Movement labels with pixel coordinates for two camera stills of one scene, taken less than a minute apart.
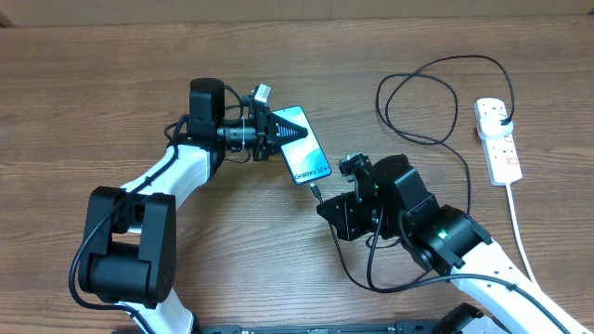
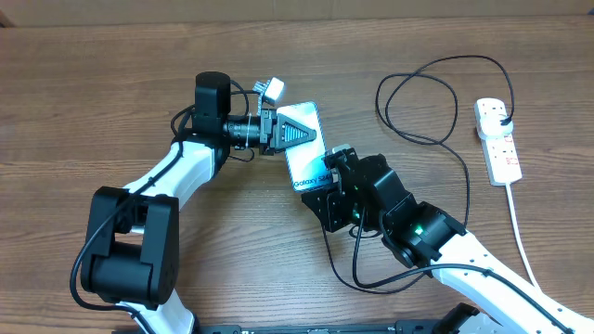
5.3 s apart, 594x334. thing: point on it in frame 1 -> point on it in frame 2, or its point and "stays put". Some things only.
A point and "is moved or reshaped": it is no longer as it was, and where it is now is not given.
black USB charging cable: [380, 108] -> [412, 72]
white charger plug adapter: [491, 126] stays put
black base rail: [321, 328] stays put
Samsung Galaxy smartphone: [305, 158] is moved or reshaped
